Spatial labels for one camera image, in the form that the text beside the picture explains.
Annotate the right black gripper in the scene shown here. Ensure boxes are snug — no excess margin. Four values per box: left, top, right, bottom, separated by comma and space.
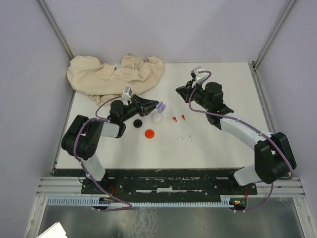
176, 78, 211, 111

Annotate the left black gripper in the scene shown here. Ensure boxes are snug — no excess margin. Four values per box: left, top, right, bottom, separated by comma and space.
121, 94, 159, 122

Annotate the purple earbud charging case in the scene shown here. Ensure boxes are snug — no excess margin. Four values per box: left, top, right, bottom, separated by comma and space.
156, 102, 166, 113

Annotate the white earbud charging case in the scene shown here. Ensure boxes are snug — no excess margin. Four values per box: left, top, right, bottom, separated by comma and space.
152, 113, 162, 122

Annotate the black earbud charging case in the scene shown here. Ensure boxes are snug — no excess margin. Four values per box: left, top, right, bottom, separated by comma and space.
133, 119, 143, 128

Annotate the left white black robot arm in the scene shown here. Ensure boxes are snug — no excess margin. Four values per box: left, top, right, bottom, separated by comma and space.
61, 95, 166, 193

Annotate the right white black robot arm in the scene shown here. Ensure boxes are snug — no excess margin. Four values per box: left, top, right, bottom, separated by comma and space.
175, 81, 297, 194

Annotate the red earbud charging case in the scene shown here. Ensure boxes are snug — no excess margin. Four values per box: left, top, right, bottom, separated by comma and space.
145, 129, 155, 139

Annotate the beige crumpled cloth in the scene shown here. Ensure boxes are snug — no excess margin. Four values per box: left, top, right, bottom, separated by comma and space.
67, 55, 164, 106

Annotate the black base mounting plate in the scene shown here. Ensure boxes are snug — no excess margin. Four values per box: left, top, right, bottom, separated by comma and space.
81, 169, 258, 202

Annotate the white paper sheet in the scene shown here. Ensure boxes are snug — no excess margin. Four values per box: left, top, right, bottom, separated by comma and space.
37, 222, 67, 238

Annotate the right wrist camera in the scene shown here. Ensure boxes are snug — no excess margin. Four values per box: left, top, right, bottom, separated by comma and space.
191, 66, 207, 88

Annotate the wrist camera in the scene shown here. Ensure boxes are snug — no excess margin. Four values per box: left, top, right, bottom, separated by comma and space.
122, 87, 132, 100
191, 66, 207, 88

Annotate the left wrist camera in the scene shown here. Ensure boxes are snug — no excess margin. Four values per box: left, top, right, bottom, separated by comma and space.
122, 87, 132, 100

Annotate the right aluminium frame post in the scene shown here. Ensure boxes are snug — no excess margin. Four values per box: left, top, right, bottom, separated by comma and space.
252, 0, 298, 70

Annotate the aluminium frame post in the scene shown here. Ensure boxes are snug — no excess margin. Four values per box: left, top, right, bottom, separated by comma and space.
36, 0, 74, 60
252, 0, 298, 70

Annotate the white slotted cable duct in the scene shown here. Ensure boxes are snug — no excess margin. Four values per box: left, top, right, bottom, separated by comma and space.
47, 194, 246, 207

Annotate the left aluminium frame post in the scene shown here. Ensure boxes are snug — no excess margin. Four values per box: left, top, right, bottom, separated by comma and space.
36, 0, 74, 60

